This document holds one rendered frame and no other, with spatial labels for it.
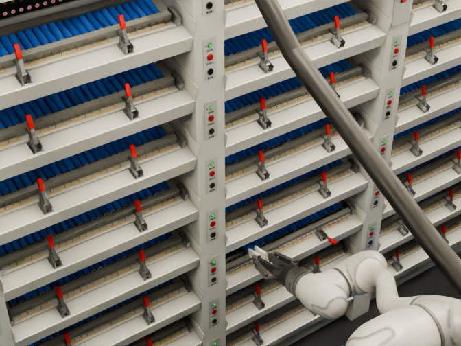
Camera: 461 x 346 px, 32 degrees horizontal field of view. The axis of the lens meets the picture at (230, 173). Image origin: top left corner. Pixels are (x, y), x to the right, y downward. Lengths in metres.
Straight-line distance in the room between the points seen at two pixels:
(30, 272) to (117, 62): 0.63
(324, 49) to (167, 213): 0.67
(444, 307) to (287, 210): 0.91
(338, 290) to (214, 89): 0.68
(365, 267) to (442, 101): 0.82
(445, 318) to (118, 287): 0.99
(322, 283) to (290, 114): 0.51
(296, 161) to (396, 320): 0.88
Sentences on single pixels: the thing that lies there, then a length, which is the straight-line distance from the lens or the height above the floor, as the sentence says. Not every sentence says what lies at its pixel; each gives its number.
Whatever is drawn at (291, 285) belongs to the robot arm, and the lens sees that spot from 2.46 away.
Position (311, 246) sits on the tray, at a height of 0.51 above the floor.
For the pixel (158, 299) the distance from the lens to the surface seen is 2.62.
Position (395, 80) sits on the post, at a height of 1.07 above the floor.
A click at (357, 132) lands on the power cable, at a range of 0.92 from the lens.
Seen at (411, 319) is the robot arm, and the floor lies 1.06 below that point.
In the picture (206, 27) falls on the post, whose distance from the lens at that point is 2.09.
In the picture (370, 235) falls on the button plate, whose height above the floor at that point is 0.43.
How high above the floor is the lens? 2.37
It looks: 36 degrees down
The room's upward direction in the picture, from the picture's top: straight up
